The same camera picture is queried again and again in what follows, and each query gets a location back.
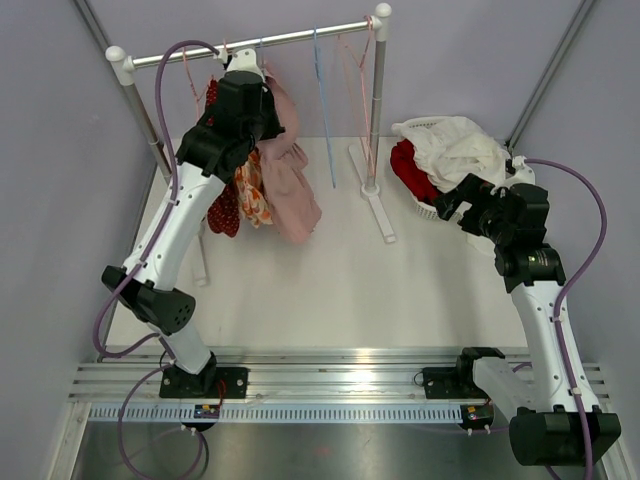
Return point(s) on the pink skirt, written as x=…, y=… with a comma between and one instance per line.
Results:
x=290, y=198

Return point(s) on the aluminium rail frame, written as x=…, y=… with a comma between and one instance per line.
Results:
x=318, y=375

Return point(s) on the metal clothes rack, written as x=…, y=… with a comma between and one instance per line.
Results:
x=124, y=66

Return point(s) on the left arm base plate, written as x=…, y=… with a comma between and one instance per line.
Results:
x=221, y=382

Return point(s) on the pink wire hanger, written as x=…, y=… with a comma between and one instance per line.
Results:
x=354, y=66

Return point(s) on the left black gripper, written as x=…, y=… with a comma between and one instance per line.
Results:
x=272, y=127

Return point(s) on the blue hanger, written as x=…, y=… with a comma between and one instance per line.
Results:
x=260, y=54
x=323, y=102

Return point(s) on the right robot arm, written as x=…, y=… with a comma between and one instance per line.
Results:
x=557, y=419

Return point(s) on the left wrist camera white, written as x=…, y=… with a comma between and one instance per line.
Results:
x=244, y=60

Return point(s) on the slotted cable duct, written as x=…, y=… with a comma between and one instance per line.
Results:
x=280, y=413

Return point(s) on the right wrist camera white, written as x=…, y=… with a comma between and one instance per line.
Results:
x=517, y=171

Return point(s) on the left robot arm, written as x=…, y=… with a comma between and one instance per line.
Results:
x=209, y=154

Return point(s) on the white plastic basket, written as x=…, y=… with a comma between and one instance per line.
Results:
x=430, y=212

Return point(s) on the red polka dot skirt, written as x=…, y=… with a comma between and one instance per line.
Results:
x=223, y=216

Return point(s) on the orange floral skirt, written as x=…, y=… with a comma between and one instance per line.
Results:
x=250, y=191

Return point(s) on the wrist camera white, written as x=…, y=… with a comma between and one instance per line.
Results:
x=517, y=171
x=244, y=60

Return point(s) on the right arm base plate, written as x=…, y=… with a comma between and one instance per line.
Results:
x=447, y=383

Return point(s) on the white skirt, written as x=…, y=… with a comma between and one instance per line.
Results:
x=455, y=145

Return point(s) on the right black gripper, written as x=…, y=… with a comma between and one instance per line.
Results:
x=473, y=190

